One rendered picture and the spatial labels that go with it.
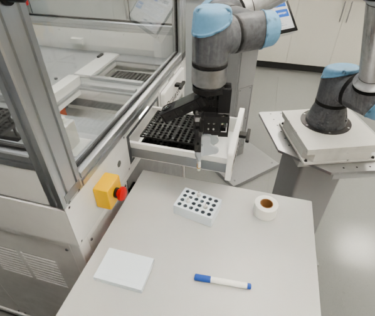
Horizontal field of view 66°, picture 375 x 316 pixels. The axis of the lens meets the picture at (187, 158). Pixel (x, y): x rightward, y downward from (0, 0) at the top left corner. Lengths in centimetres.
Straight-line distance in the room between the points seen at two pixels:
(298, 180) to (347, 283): 72
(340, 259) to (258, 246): 109
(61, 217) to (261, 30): 60
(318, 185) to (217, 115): 81
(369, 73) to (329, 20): 289
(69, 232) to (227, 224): 43
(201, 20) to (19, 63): 32
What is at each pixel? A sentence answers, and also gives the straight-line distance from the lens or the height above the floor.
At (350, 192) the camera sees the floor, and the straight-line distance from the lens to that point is 233.
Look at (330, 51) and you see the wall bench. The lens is 402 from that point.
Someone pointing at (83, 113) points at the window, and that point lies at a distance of 74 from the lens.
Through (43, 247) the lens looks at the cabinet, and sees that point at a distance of 97.
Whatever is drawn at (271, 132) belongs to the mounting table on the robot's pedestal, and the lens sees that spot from 129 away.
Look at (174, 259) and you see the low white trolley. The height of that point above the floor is 76.
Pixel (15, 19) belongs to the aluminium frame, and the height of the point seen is 134.
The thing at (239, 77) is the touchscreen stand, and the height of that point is 70.
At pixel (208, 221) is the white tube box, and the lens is 86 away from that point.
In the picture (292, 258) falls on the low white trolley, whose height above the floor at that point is 76.
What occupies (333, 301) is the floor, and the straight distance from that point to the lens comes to 175.
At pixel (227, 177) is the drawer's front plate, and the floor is 84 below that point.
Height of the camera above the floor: 145
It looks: 39 degrees down
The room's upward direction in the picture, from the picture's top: straight up
